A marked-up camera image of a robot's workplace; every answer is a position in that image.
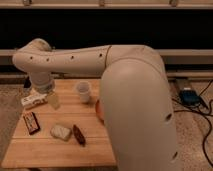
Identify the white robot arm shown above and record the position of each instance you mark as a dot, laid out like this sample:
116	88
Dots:
134	94

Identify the dark chocolate bar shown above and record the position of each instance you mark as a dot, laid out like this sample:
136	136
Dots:
31	123

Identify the blue power adapter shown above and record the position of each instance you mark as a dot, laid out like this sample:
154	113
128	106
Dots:
189	97

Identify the wooden table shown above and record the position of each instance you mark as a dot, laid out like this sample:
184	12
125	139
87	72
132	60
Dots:
70	136

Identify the white wrapped soap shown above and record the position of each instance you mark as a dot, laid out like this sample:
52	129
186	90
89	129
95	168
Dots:
60	132

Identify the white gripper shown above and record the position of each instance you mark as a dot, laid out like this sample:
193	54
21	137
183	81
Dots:
43	82

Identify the orange bowl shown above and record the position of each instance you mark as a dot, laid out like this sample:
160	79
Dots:
98	111

